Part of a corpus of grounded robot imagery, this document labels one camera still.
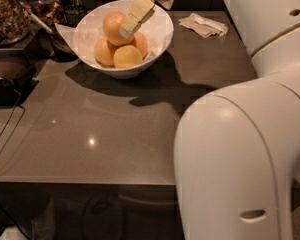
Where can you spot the black appliance on left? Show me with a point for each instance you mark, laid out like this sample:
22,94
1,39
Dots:
16,80

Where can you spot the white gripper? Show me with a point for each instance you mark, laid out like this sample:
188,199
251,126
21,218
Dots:
138,10

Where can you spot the orange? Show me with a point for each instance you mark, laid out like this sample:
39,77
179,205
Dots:
127,56
111,28
104,52
140,42

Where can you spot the white paper under bowl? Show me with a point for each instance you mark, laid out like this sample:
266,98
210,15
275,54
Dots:
68,34

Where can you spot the glass jar of snacks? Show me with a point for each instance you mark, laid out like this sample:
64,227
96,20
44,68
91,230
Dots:
49,11

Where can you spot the white utensil handle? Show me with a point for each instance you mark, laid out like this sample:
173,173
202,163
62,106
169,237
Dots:
38,21

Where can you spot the white ceramic bowl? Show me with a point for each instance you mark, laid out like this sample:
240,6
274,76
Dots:
158,31

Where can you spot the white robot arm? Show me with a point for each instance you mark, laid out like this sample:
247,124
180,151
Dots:
236,149

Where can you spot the crumpled paper napkin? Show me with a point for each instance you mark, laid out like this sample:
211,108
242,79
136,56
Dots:
203,26

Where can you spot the large glass nut jar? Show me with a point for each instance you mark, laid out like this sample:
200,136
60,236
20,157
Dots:
14,24

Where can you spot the dark wire basket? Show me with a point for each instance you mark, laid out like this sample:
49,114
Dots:
74,14

